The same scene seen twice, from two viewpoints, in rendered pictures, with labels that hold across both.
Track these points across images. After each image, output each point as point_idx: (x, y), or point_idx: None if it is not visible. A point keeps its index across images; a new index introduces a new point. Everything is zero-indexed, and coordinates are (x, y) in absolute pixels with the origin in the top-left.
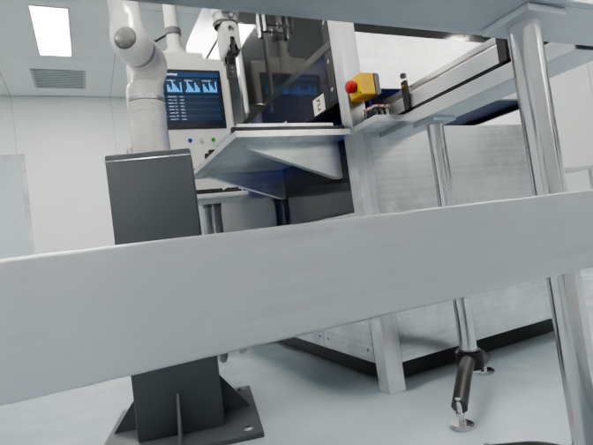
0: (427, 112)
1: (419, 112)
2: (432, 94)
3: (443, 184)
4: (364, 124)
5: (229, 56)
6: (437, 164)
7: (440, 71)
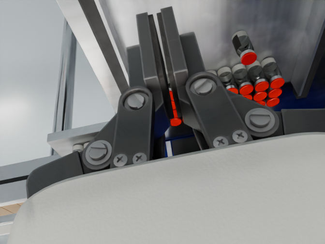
0: (28, 164)
1: (41, 165)
2: (11, 185)
3: (55, 102)
4: (78, 129)
5: (91, 147)
6: (55, 118)
7: (6, 216)
